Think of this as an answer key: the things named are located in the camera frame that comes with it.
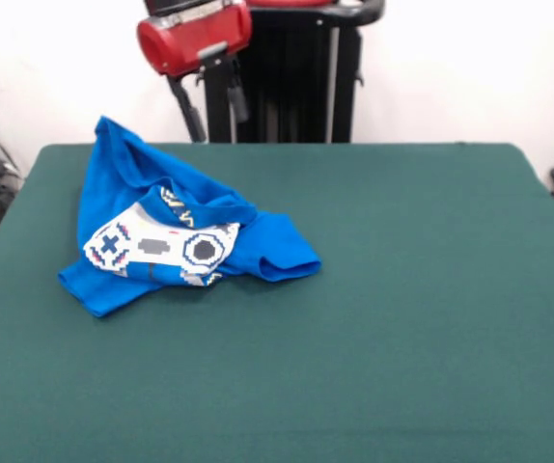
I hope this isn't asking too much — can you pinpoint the blue game-controller print t-shirt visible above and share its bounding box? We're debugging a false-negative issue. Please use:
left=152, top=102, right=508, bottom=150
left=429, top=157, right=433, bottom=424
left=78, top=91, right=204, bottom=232
left=57, top=114, right=322, bottom=319

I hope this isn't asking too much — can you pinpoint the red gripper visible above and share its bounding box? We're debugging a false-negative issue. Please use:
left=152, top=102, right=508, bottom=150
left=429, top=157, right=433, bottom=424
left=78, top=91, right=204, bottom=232
left=136, top=0, right=253, bottom=144

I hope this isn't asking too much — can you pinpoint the dark green table cloth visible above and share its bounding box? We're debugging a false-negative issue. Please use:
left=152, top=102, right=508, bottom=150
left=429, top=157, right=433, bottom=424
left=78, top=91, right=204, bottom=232
left=0, top=142, right=554, bottom=463

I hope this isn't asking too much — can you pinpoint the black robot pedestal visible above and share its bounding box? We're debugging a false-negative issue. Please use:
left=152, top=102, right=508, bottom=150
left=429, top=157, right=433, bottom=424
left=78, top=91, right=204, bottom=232
left=194, top=0, right=385, bottom=144

